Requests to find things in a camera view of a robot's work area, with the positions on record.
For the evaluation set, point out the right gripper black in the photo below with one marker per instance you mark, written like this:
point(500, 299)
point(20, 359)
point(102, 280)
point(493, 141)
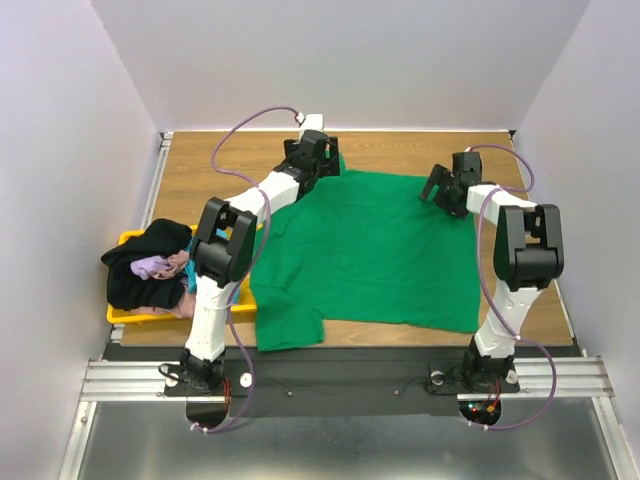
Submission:
point(441, 185)

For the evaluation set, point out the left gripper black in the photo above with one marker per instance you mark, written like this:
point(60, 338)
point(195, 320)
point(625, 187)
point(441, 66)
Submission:
point(331, 166)

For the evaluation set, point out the green t shirt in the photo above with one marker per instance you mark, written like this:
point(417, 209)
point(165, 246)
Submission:
point(362, 246)

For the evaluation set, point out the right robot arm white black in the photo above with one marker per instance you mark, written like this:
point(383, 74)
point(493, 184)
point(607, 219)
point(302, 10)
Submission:
point(528, 255)

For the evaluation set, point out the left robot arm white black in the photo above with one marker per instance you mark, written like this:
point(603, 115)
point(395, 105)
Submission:
point(224, 245)

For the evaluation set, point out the yellow plastic tray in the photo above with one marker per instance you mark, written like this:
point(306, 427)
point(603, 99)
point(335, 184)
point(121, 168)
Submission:
point(244, 303)

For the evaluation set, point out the teal t shirt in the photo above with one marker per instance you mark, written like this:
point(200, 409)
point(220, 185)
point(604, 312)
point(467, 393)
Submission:
point(189, 271)

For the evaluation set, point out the pink t shirt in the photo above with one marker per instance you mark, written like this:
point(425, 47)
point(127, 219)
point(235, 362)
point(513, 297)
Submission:
point(186, 305)

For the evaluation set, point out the lilac t shirt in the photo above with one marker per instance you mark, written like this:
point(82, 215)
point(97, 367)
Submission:
point(147, 267)

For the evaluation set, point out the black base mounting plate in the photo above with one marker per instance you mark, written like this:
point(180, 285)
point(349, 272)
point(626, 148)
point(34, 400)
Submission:
point(336, 382)

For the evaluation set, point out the black t shirt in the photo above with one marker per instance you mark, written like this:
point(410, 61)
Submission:
point(124, 290)

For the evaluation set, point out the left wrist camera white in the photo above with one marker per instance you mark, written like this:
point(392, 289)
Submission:
point(309, 122)

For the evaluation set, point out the left side aluminium rail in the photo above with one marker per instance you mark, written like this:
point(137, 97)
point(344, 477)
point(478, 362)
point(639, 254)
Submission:
point(166, 139)

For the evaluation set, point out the aluminium frame rail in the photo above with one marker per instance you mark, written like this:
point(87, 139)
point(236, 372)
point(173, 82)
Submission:
point(567, 375)

